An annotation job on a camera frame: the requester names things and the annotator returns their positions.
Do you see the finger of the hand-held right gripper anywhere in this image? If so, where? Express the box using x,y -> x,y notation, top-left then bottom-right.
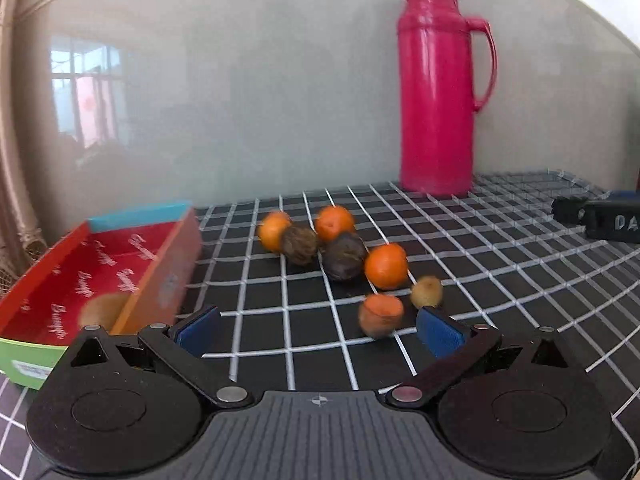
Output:
552,195 -> 588,224

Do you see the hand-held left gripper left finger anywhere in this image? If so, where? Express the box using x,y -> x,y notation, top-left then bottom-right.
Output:
65,305 -> 255,408

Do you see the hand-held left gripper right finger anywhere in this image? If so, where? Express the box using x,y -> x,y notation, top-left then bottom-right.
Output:
386,306 -> 581,408

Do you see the brown kiwi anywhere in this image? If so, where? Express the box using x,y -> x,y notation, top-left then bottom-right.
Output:
410,275 -> 444,309
80,292 -> 132,333

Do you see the orange tangerine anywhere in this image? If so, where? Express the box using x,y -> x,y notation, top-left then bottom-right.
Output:
364,243 -> 410,291
258,211 -> 293,253
357,293 -> 405,338
314,205 -> 356,243

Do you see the red cardboard box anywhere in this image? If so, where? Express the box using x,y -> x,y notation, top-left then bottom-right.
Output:
0,201 -> 203,390

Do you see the dark brown passion fruit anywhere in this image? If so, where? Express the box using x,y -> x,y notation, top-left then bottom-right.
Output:
281,225 -> 319,266
321,232 -> 368,282

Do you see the pink thermos jug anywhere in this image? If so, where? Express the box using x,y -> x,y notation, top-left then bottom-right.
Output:
393,0 -> 498,198

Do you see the beige lace curtain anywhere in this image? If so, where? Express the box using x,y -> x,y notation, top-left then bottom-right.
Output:
0,0 -> 49,297

